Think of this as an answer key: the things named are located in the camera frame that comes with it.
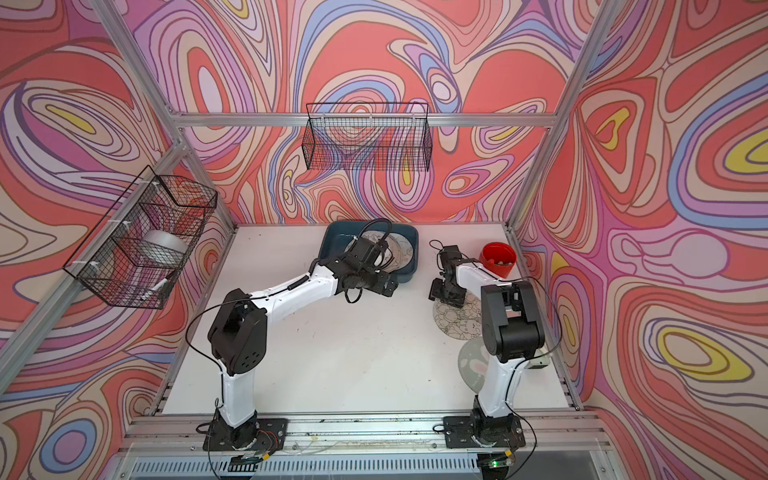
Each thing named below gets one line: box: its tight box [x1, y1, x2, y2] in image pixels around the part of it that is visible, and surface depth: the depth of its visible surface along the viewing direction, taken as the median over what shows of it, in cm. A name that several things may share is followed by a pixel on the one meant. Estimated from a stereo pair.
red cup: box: [479, 242, 517, 279], surface depth 95 cm
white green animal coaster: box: [433, 290, 483, 341], surface depth 95 cm
